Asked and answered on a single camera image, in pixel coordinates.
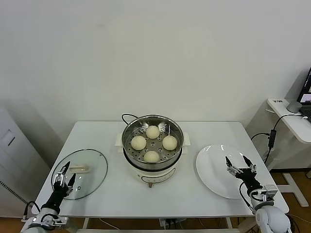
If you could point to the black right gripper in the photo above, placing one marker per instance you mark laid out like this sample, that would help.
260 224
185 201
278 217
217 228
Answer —
249 179

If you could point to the grey cylinder speaker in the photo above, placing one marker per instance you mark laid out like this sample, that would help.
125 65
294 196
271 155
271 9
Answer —
294 106

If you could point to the open black laptop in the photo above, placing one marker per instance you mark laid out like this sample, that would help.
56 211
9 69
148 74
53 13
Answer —
306 87

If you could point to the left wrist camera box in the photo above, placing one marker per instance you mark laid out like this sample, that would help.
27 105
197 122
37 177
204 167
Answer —
58 220

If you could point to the white steamed baozi bun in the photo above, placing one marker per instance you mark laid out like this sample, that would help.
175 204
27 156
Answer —
169 142
138 142
152 132
151 156

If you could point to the white floor cabinet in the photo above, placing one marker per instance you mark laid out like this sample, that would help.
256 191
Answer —
14 160

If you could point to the round glass pot lid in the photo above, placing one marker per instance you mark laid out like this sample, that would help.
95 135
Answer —
90 165

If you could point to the cream electric cooker pot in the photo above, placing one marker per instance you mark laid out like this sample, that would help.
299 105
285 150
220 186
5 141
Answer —
155 177

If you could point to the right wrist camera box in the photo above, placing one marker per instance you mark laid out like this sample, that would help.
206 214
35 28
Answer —
269 191

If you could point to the round white plate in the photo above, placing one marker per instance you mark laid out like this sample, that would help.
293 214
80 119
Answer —
213 170

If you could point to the white power strip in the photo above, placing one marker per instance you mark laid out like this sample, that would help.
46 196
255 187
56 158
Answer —
170 222

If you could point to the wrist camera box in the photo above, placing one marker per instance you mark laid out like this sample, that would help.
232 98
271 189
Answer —
58 220
269 191

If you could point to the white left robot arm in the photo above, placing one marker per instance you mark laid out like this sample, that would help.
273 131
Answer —
34 223

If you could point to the white table frame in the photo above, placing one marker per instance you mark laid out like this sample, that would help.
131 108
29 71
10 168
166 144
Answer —
85 222

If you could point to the white side desk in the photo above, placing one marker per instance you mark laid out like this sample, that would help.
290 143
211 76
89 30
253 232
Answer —
286 121

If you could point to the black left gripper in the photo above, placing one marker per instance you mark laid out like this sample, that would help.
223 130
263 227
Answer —
59 191

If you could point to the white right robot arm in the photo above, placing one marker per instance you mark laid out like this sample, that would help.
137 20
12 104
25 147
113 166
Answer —
272 218

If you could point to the perforated steel steamer basket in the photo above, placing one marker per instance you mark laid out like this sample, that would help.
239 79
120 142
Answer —
127 136

